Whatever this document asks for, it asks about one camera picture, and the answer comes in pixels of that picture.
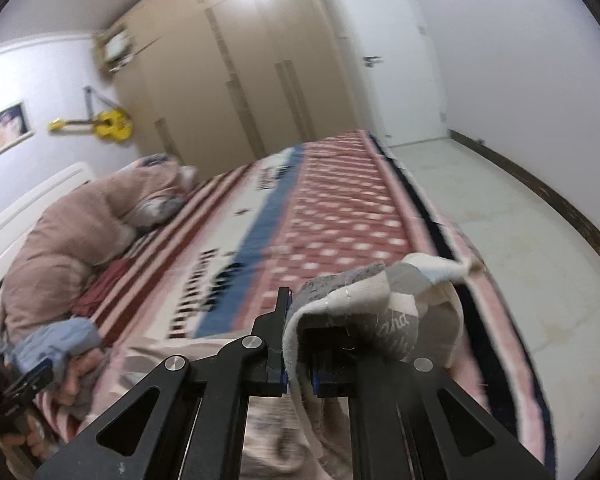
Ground white headboard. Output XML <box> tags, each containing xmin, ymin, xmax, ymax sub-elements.
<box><xmin>0</xmin><ymin>162</ymin><xmax>95</xmax><ymax>285</ymax></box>

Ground cream patterned pajama pants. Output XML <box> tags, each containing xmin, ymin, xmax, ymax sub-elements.
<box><xmin>240</xmin><ymin>252</ymin><xmax>482</xmax><ymax>479</ymax></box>

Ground black door handle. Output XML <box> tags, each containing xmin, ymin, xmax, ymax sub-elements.
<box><xmin>363</xmin><ymin>56</ymin><xmax>382</xmax><ymax>67</ymax></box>

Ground wooden wardrobe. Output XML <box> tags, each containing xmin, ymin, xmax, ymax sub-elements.
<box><xmin>104</xmin><ymin>0</ymin><xmax>358</xmax><ymax>177</ymax></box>

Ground pink striped duvet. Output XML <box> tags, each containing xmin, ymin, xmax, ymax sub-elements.
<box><xmin>0</xmin><ymin>155</ymin><xmax>197</xmax><ymax>344</ymax></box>

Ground left hand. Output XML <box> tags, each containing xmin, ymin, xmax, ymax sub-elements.
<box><xmin>0</xmin><ymin>415</ymin><xmax>50</xmax><ymax>460</ymax></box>

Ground clothes on wardrobe shelf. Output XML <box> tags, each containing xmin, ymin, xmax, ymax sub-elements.
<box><xmin>97</xmin><ymin>28</ymin><xmax>133</xmax><ymax>73</ymax></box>

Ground striped polka dot bed blanket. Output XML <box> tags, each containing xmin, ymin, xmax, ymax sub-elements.
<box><xmin>34</xmin><ymin>129</ymin><xmax>556</xmax><ymax>470</ymax></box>

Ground white door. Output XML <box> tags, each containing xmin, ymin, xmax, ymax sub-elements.
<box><xmin>336</xmin><ymin>0</ymin><xmax>448</xmax><ymax>146</ymax></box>

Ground dark red folded garment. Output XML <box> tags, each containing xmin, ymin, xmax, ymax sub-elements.
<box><xmin>71</xmin><ymin>258</ymin><xmax>133</xmax><ymax>318</ymax></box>

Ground yellow ukulele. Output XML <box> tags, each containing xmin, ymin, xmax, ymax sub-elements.
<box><xmin>47</xmin><ymin>86</ymin><xmax>133</xmax><ymax>143</ymax></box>

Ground light blue folded garment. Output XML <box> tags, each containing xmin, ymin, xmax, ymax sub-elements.
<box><xmin>8</xmin><ymin>318</ymin><xmax>102</xmax><ymax>391</ymax></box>

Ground framed wall picture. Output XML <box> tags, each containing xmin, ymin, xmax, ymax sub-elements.
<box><xmin>0</xmin><ymin>102</ymin><xmax>33</xmax><ymax>155</ymax></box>

